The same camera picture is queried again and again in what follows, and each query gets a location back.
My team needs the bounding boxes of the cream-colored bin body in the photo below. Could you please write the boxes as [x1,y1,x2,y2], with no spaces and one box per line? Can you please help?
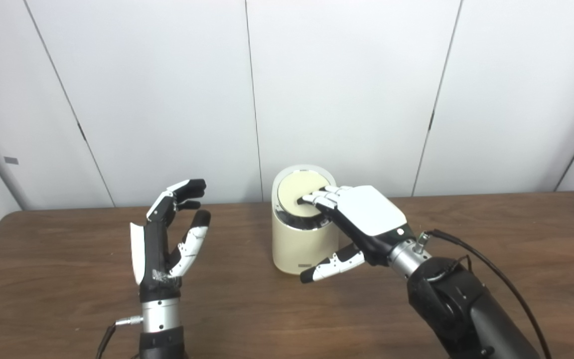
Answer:
[272,166,340,275]

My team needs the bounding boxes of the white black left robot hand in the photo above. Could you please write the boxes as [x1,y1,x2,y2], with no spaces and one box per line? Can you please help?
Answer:
[130,179,212,303]

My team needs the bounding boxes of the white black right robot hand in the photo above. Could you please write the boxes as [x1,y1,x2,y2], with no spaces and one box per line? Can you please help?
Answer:
[297,185,417,284]

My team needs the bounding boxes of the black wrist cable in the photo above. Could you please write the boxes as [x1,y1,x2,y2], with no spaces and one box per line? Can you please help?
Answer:
[95,316,143,359]
[417,229,553,359]

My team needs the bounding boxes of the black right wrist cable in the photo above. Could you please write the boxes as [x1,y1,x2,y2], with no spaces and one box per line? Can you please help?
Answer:
[417,229,553,359]

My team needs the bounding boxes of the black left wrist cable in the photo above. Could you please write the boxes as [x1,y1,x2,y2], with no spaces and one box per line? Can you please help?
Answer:
[95,316,143,359]

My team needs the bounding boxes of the cream round bin lid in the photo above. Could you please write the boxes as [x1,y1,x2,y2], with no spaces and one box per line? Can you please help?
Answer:
[278,170,332,218]

